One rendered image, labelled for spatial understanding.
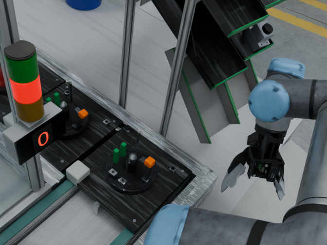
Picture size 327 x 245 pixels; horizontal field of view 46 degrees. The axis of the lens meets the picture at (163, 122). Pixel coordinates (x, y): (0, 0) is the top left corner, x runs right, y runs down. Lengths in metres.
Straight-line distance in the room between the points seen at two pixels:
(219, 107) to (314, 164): 0.63
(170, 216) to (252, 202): 0.75
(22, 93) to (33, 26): 0.99
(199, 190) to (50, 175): 0.40
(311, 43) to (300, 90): 2.86
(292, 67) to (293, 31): 2.81
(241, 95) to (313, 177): 0.74
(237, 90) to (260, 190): 0.32
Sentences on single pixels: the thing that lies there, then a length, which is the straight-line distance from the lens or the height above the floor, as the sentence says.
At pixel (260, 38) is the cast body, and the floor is 1.25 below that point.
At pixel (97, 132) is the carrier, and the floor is 0.97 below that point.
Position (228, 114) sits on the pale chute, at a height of 1.02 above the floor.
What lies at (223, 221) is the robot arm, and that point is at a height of 1.44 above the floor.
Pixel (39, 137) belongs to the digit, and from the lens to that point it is 0.81.
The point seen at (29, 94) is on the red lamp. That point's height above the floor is 1.33.
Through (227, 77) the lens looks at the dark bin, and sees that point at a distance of 1.02.
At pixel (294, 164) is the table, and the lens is 1.35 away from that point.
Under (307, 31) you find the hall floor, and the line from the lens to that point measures 3.73.
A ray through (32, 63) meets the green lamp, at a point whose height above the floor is 1.40.
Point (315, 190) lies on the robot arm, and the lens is 0.53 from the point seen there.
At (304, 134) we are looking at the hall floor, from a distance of 2.74.
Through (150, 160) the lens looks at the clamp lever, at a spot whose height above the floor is 1.08.
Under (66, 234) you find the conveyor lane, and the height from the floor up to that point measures 0.92.
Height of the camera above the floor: 1.84
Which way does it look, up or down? 48 degrees down
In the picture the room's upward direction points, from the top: 12 degrees clockwise
